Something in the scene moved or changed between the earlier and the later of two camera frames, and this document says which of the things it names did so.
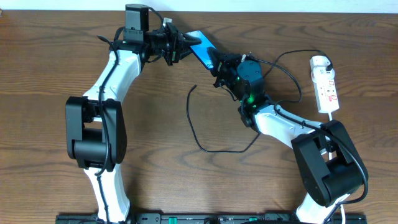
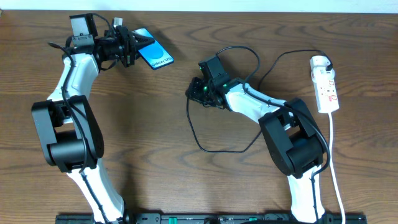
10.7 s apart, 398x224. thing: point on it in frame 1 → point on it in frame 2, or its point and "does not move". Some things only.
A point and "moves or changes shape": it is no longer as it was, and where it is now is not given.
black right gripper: x=222 y=66 → x=195 y=91
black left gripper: x=171 y=47 → x=127 y=45
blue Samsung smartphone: x=201 y=48 moves or changes shape
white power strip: x=325 y=89 does not move
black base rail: x=179 y=218 does not move
